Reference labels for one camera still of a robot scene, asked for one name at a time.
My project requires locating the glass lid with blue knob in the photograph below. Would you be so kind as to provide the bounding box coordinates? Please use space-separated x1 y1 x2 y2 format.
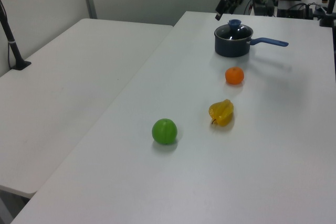
214 19 253 41

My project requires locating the green toy apple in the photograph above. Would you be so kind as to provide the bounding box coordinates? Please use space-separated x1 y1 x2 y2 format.
151 118 179 146

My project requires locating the yellow toy starfruit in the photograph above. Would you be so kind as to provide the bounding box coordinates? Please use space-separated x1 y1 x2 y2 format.
208 99 234 127

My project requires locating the orange toy mandarin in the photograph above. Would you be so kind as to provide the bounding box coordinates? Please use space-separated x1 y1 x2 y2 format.
225 66 245 86

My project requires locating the white side table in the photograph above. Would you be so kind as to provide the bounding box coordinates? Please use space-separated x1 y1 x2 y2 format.
0 18 174 199

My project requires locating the dark electronic device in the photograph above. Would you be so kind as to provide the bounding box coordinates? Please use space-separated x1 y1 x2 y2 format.
252 0 276 16

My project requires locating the black electronics box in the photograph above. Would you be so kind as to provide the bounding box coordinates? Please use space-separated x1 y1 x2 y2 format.
276 0 313 19

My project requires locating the black stand with clamp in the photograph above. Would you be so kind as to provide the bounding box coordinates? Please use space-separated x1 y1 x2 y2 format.
319 0 336 28

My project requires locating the dark blue saucepan with handle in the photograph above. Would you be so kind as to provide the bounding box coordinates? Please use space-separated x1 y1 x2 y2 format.
214 24 289 58

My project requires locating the small black camera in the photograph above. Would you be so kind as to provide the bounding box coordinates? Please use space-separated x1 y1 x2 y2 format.
215 0 235 21

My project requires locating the black camera stand pole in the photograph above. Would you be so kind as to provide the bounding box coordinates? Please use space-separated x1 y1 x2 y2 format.
0 0 32 71

